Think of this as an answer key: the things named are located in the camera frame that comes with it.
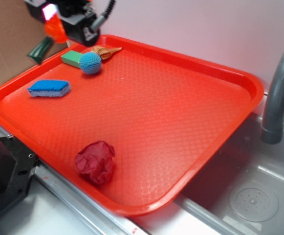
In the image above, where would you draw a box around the green rectangular block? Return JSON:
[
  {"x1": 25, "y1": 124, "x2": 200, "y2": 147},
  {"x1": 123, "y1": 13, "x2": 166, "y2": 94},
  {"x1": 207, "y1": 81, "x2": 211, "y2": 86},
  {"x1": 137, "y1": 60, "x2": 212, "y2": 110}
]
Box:
[{"x1": 61, "y1": 50, "x2": 83, "y2": 68}]

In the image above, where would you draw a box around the crumpled red paper ball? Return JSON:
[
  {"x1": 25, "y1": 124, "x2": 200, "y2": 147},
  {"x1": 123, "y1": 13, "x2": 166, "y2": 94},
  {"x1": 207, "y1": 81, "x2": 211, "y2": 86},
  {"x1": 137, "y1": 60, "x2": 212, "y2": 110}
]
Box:
[{"x1": 75, "y1": 141, "x2": 115, "y2": 185}]

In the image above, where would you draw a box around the brown cardboard panel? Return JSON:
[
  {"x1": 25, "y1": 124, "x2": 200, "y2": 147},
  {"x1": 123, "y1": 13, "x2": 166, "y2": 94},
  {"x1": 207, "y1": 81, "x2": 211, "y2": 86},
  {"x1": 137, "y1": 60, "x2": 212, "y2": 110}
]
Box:
[{"x1": 0, "y1": 0, "x2": 98, "y2": 95}]

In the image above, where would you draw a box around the red plastic tray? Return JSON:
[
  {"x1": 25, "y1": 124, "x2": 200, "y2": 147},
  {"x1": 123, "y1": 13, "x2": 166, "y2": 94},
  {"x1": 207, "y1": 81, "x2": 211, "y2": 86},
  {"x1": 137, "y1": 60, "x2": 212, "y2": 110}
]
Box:
[{"x1": 0, "y1": 35, "x2": 264, "y2": 217}]

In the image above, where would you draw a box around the brown toy seashell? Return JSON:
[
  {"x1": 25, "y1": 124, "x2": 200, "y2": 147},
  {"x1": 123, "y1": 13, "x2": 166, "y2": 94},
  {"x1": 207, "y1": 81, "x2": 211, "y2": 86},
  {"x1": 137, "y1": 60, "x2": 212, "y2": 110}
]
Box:
[{"x1": 91, "y1": 46, "x2": 122, "y2": 60}]

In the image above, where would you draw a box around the grey toy faucet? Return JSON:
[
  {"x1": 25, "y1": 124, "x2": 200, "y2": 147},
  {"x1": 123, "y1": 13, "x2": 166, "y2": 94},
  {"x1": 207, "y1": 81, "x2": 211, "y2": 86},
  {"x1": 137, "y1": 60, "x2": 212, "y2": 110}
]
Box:
[{"x1": 261, "y1": 53, "x2": 284, "y2": 144}]

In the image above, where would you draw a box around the grey toy sink basin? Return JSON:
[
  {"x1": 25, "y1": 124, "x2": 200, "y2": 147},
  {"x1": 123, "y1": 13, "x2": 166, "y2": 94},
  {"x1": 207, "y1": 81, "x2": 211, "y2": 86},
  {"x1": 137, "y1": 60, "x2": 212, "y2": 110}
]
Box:
[{"x1": 134, "y1": 115, "x2": 284, "y2": 235}]

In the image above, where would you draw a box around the orange toy carrot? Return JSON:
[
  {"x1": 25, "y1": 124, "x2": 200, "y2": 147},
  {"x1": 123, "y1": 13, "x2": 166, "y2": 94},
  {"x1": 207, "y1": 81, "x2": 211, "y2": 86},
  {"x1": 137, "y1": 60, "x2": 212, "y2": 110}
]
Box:
[{"x1": 27, "y1": 14, "x2": 68, "y2": 65}]

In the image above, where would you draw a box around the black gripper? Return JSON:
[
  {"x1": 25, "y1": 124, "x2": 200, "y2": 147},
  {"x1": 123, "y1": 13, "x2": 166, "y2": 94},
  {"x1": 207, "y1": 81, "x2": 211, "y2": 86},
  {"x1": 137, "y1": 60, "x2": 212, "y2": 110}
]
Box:
[{"x1": 25, "y1": 0, "x2": 100, "y2": 47}]

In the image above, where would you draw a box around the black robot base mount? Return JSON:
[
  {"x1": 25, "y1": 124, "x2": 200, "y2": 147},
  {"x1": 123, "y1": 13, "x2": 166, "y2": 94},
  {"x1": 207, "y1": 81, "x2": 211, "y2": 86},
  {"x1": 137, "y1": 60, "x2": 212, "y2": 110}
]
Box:
[{"x1": 0, "y1": 136, "x2": 37, "y2": 217}]

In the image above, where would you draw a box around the blue crocheted ball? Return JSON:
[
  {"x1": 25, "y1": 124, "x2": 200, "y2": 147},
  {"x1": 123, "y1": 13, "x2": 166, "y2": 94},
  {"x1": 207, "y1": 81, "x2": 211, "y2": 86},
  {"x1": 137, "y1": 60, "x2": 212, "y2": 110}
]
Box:
[{"x1": 79, "y1": 52, "x2": 102, "y2": 75}]

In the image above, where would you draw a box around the black coiled cable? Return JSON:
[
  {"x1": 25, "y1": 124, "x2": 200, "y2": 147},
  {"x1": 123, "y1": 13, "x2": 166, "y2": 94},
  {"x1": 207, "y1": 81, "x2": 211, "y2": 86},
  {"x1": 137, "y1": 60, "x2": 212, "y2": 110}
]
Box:
[{"x1": 90, "y1": 0, "x2": 117, "y2": 31}]

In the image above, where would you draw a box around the blue sponge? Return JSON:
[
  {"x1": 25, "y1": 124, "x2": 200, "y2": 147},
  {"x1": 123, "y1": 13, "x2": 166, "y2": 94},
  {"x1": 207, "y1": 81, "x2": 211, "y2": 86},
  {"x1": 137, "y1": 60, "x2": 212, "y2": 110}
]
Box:
[{"x1": 27, "y1": 80, "x2": 71, "y2": 97}]

